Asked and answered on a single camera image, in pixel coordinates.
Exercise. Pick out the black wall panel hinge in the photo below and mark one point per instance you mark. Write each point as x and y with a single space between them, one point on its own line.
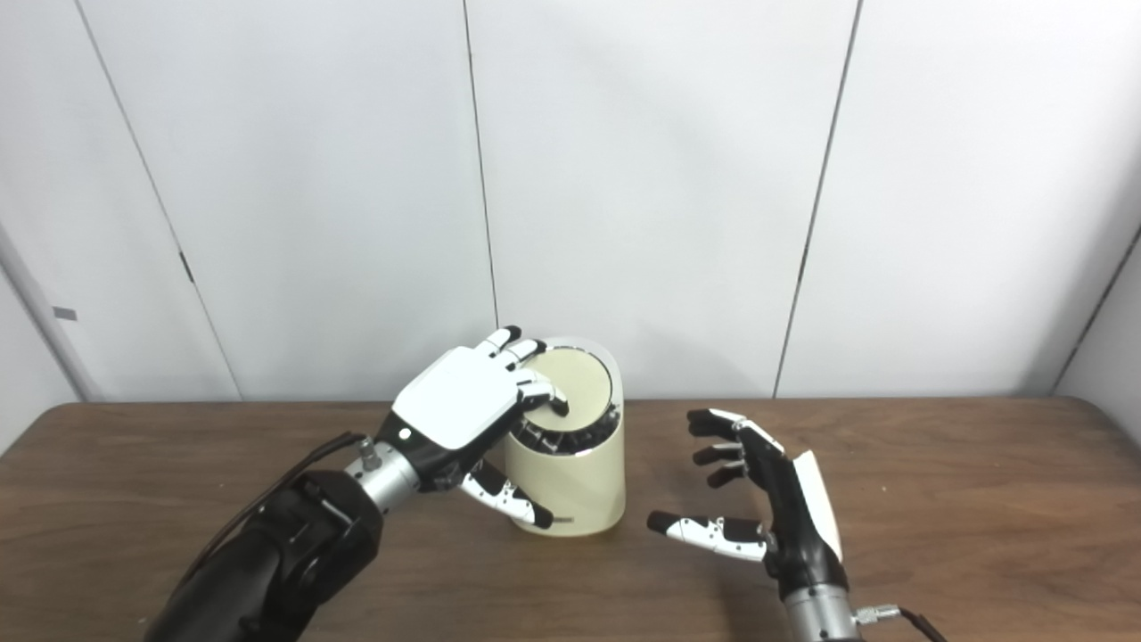
186 267

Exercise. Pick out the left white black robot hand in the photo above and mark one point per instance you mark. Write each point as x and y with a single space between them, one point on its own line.
455 397

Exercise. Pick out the cream-colored bin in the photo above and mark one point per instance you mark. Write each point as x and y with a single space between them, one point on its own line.
579 486

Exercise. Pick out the cream round bin lid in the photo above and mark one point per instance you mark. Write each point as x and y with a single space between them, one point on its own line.
584 383

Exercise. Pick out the black bin liner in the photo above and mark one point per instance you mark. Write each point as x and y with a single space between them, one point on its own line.
579 440

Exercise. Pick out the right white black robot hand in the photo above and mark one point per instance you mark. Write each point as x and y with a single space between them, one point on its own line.
798 526

